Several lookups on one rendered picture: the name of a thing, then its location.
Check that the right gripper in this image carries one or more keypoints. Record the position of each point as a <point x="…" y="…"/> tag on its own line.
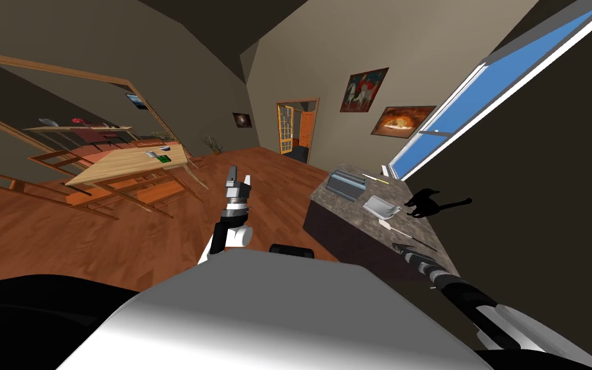
<point x="405" y="253"/>

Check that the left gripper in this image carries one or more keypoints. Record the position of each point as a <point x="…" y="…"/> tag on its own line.
<point x="237" y="194"/>

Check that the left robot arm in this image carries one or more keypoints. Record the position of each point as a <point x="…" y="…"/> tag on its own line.
<point x="226" y="234"/>

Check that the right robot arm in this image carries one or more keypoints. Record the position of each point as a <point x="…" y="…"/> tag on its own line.
<point x="486" y="308"/>

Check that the potted plant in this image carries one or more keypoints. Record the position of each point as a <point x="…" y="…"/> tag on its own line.
<point x="214" y="145"/>

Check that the black cat figure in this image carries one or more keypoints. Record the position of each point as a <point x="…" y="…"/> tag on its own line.
<point x="423" y="204"/>

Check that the pale grey dish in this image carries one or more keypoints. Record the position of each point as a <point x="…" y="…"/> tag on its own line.
<point x="379" y="206"/>

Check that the small dark picture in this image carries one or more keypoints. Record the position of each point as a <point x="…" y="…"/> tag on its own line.
<point x="242" y="120"/>

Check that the wooden glazed door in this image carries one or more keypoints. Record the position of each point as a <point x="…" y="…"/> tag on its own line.
<point x="285" y="129"/>

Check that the white and yellow pen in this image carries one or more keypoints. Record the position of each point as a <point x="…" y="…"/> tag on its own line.
<point x="375" y="178"/>

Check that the grey toaster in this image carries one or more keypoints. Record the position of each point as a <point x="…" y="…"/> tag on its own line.
<point x="346" y="186"/>

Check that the wooden dining table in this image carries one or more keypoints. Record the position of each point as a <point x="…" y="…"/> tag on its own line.
<point x="121" y="165"/>

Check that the small blue picture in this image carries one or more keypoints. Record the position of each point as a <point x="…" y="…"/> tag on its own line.
<point x="137" y="102"/>

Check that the orange glowing painting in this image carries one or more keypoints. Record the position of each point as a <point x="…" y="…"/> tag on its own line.
<point x="403" y="122"/>

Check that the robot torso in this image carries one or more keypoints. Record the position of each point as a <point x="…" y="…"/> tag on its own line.
<point x="275" y="313"/>

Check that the painting of white horses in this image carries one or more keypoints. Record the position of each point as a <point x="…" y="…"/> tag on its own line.
<point x="364" y="90"/>

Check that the wooden chair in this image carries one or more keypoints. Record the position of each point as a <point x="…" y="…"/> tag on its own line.
<point x="13" y="186"/>
<point x="54" y="160"/>

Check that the blue window with white frame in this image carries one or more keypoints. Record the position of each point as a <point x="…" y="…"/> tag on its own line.
<point x="486" y="87"/>

